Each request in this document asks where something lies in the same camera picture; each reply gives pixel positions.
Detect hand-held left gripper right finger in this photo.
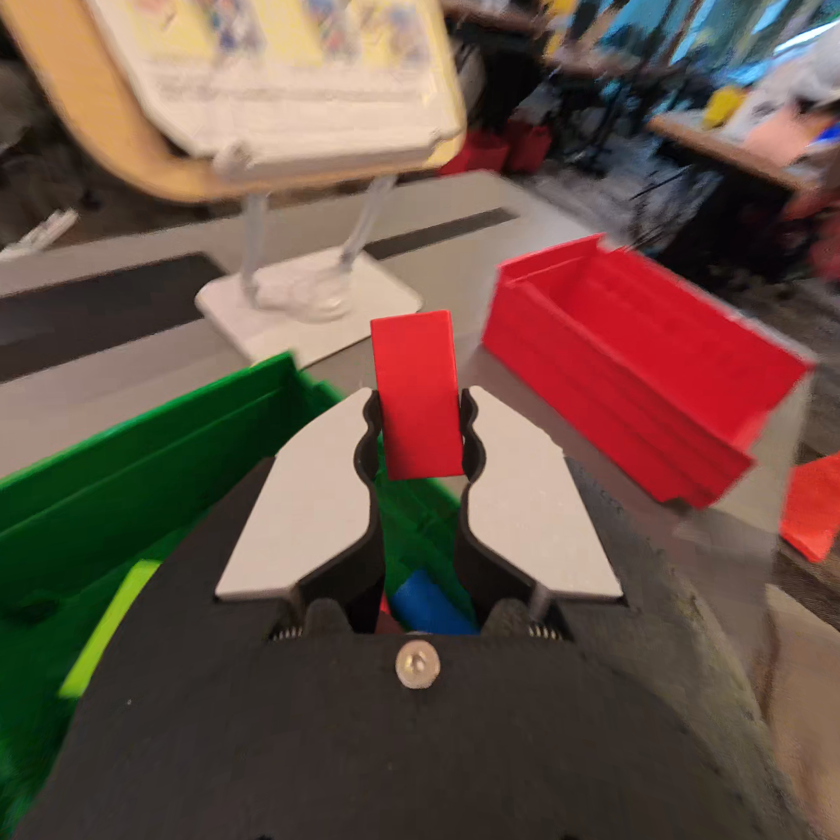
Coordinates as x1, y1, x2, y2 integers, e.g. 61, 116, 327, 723
455, 386, 624, 619

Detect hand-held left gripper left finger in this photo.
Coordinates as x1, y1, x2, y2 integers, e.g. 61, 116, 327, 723
215, 387, 386, 609

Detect red rectangular block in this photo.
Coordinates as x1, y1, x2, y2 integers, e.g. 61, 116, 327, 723
369, 310, 466, 480

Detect red plastic bin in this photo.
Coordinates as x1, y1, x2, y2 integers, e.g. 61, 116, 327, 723
481, 234, 819, 511

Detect green plastic bin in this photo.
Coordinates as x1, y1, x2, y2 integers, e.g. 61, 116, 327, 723
0, 352, 481, 824

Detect blue block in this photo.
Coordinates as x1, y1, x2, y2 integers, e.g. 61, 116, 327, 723
387, 570, 479, 636

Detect lime green block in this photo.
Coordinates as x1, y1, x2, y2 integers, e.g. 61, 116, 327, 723
58, 559, 164, 700

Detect orange flat piece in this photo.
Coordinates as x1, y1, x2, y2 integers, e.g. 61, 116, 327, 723
780, 453, 840, 564

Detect red fabric bag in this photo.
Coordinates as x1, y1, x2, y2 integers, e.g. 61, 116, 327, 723
505, 121, 553, 175
441, 128, 511, 177

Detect white flat item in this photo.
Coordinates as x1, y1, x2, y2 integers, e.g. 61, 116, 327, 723
0, 208, 81, 261

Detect wooden table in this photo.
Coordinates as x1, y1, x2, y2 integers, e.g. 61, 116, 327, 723
648, 112, 811, 193

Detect white sign stand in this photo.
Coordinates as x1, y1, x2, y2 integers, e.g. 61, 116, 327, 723
85, 0, 468, 370

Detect yellow container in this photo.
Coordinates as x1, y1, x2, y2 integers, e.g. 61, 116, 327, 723
703, 87, 748, 130

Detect tan curved wooden board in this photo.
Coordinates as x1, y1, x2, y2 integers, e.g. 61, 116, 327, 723
0, 0, 460, 206

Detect pink box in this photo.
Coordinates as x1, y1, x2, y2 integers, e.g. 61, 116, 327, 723
745, 108, 831, 168

